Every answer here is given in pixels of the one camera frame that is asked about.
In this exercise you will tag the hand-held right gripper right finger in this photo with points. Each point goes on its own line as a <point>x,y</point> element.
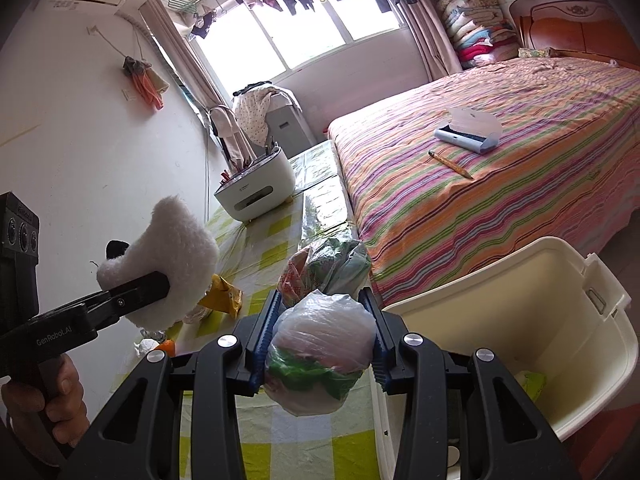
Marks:
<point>377,340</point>

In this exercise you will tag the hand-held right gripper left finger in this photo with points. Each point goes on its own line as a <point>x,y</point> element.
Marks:
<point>265,330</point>

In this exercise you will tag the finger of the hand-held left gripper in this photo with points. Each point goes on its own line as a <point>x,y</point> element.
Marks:
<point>135,295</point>

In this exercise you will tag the white green plastic bag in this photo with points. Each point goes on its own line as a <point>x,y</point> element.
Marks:
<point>320,340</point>

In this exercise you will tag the green white plush toy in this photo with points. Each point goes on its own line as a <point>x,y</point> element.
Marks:
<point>170,250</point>

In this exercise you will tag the cream plastic bin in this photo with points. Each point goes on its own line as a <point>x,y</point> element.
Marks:
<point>500,330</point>

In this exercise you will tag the person's left hand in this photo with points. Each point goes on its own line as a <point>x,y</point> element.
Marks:
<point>25,410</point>

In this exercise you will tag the yellow snack packet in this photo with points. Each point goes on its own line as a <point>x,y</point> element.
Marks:
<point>222,297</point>

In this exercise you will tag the crumpled white wrapper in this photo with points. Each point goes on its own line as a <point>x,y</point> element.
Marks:
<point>146,347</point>

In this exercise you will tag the red white snack packet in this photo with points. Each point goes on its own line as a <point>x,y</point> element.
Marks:
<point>292,275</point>

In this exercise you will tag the small orange item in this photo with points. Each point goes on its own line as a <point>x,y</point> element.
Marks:
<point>166,349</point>

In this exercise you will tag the clear green printed plastic bag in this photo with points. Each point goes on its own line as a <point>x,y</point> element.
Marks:
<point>340,265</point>

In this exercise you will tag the white desktop organizer box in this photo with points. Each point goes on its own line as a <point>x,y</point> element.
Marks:
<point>260,190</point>

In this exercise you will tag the bunch of pens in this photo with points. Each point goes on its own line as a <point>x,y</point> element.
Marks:
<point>227,177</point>

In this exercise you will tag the pale green wrapper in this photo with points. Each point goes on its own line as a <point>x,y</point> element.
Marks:
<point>531,385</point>

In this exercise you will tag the pale hanging garment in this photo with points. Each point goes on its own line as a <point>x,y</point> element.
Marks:
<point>232,135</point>

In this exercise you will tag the yellow pencil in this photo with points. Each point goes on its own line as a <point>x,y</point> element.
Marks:
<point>450,164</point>

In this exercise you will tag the bed with striped sheet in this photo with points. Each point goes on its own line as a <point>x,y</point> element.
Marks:
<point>500,185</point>

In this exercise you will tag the white air cooler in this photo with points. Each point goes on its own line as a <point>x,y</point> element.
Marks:
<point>290,127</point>

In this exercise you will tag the orange grey hanging cloths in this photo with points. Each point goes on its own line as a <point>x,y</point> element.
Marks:
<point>145,82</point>

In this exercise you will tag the white dotted cloth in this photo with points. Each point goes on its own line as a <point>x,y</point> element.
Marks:
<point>255,115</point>

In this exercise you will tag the blue white pencil case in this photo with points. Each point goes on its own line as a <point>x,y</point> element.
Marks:
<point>465,132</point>

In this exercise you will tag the black folded cloth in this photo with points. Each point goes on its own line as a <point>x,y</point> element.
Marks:
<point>250,88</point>

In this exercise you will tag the beige curtain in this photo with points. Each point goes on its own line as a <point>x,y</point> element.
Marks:
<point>180,55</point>
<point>430,40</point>

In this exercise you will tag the dark garment on hanger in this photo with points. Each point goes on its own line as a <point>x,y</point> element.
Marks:
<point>202,22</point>

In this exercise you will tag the window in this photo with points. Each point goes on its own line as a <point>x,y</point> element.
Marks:
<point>310,35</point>

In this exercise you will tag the small floral pillow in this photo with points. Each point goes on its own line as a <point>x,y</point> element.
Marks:
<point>534,53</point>

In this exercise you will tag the stack of folded quilts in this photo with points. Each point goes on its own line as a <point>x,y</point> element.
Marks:
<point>475,20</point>

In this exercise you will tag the wooden bed headboard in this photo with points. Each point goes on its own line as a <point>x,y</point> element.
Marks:
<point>565,30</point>

